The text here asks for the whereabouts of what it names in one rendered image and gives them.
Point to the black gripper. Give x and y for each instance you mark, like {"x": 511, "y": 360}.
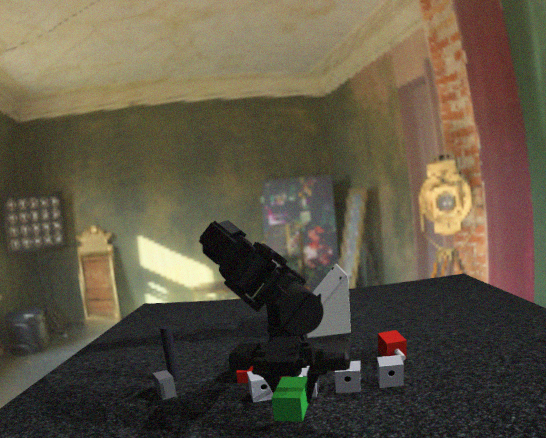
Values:
{"x": 336, "y": 356}

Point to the red tray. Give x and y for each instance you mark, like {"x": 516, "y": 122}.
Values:
{"x": 242, "y": 375}

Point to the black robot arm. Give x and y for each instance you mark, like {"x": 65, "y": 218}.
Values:
{"x": 245, "y": 267}

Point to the red block with white pin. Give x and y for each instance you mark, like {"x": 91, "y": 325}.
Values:
{"x": 392, "y": 343}

